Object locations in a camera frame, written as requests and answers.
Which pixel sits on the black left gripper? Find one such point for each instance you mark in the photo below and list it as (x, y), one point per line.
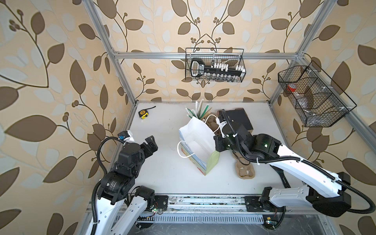
(148, 152)

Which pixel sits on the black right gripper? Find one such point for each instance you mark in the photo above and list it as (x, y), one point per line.
(219, 139)

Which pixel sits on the brown cardboard cup carrier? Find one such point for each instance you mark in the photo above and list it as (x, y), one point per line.
(244, 168)

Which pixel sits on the painted paper gift bag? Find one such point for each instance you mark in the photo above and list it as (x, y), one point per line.
(197, 144)

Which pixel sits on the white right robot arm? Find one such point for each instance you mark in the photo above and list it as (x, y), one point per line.
(328, 193)

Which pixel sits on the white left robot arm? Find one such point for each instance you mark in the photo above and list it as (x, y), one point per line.
(116, 203)

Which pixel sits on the yellow black tape measure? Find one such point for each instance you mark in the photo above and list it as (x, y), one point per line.
(144, 112)

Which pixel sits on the pink cup with straws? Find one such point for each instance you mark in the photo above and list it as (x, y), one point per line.
(200, 111)

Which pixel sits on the black adjustable wrench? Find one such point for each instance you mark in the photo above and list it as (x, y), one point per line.
(281, 173)

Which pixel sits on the black socket set tool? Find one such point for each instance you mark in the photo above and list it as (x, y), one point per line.
(198, 69)

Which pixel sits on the black wire basket back wall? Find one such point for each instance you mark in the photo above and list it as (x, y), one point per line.
(232, 57)

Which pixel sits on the black wire basket wall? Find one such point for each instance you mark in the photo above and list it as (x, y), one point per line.
(320, 100)
(232, 57)

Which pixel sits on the black wire basket right wall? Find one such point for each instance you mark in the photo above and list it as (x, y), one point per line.
(320, 100)

